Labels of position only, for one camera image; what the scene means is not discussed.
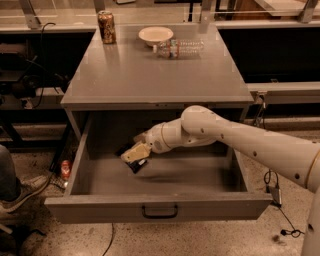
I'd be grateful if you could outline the black cable on left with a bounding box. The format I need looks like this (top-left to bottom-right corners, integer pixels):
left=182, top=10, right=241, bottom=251
left=31, top=22, right=58, bottom=110

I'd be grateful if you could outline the black floor cable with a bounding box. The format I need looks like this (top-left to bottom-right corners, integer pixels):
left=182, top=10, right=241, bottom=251
left=101, top=223, right=116, bottom=256

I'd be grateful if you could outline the blue jeans leg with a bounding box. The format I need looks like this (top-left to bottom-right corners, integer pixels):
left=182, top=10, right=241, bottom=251
left=0, top=145, right=21, bottom=202

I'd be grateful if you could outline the white ceramic bowl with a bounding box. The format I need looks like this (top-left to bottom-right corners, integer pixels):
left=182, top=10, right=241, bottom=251
left=138, top=26, right=174, bottom=46

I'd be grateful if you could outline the red can on floor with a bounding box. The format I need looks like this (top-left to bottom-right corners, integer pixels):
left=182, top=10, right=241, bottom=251
left=60, top=160, right=72, bottom=180

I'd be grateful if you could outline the open grey top drawer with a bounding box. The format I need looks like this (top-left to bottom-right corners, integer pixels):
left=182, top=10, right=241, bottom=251
left=45, top=111, right=272, bottom=223

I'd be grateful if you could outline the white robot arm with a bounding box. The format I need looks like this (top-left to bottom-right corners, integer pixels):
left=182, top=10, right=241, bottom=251
left=121, top=105, right=320, bottom=256

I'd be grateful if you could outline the grey sneaker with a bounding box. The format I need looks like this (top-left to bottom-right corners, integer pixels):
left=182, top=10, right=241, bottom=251
left=0, top=176, right=49, bottom=213

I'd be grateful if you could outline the dark machinery on left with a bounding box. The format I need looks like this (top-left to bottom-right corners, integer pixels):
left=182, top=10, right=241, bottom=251
left=0, top=41, right=67, bottom=99

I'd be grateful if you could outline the clear plastic water bottle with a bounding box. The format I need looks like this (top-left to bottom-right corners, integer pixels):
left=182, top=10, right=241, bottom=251
left=153, top=39, right=204, bottom=59

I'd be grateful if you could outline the grey metal cabinet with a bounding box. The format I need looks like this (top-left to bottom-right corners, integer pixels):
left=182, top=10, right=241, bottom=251
left=61, top=23, right=253, bottom=136

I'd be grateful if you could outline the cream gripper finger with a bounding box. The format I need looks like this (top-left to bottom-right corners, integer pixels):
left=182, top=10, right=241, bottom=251
left=121, top=141, right=151, bottom=163
left=133, top=131, right=148, bottom=143

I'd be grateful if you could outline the brown soda can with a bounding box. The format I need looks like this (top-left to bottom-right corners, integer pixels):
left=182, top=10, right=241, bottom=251
left=97, top=10, right=116, bottom=44

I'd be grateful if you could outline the black drawer handle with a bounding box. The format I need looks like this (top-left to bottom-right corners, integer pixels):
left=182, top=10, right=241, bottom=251
left=141, top=205, right=178, bottom=220

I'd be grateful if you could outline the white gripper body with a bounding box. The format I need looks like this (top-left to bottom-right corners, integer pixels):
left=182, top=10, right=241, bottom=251
left=146, top=123, right=167, bottom=154

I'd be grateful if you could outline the dark blue rxbar wrapper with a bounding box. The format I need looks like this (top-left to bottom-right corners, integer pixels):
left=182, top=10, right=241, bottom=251
left=115, top=143, right=147, bottom=174

